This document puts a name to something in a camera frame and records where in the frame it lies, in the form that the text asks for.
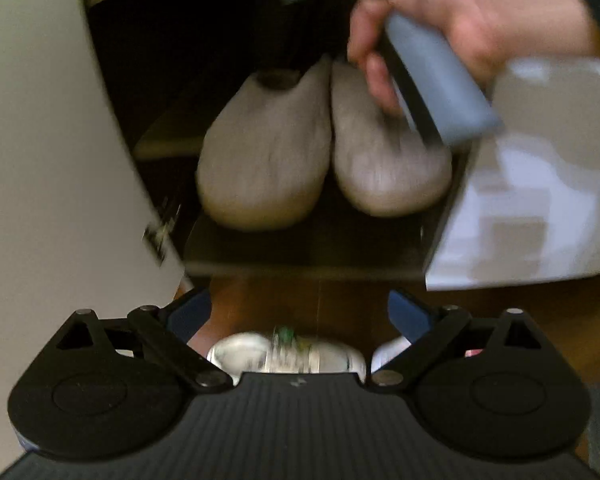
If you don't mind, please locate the person's right hand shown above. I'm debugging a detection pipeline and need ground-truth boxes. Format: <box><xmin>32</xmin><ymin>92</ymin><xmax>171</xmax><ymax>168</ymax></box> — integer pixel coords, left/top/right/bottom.
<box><xmin>347</xmin><ymin>0</ymin><xmax>600</xmax><ymax>117</ymax></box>

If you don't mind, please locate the dark shoe cabinet shelf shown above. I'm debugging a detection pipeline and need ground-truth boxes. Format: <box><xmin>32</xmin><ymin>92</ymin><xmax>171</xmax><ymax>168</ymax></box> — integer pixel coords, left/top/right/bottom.
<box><xmin>182</xmin><ymin>147</ymin><xmax>475</xmax><ymax>282</ymax></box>

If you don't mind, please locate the glossy white cabinet door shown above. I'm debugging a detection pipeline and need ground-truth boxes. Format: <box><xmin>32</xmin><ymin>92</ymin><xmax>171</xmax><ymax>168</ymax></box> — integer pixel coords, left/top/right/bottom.
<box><xmin>424</xmin><ymin>57</ymin><xmax>600</xmax><ymax>292</ymax></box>

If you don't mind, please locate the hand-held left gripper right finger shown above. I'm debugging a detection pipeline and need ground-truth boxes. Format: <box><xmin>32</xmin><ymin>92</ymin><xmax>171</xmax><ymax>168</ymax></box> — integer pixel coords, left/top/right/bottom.
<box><xmin>370</xmin><ymin>290</ymin><xmax>543</xmax><ymax>390</ymax></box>

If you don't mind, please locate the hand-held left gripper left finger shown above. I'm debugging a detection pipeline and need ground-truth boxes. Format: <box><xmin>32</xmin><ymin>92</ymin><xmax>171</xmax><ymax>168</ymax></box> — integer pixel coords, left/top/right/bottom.
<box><xmin>55</xmin><ymin>287</ymin><xmax>233</xmax><ymax>393</ymax></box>

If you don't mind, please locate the beige felt slipper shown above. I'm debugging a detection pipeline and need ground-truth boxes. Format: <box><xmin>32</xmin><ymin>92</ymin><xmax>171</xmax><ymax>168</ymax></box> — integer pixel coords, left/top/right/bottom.
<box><xmin>330</xmin><ymin>60</ymin><xmax>453</xmax><ymax>218</ymax></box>
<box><xmin>196</xmin><ymin>55</ymin><xmax>335</xmax><ymax>232</ymax></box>

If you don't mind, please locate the white sneaker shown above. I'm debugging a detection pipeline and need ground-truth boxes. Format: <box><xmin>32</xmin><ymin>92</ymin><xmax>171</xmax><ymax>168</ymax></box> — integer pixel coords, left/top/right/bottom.
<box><xmin>370</xmin><ymin>336</ymin><xmax>412</xmax><ymax>372</ymax></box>
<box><xmin>206</xmin><ymin>330</ymin><xmax>368</xmax><ymax>376</ymax></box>

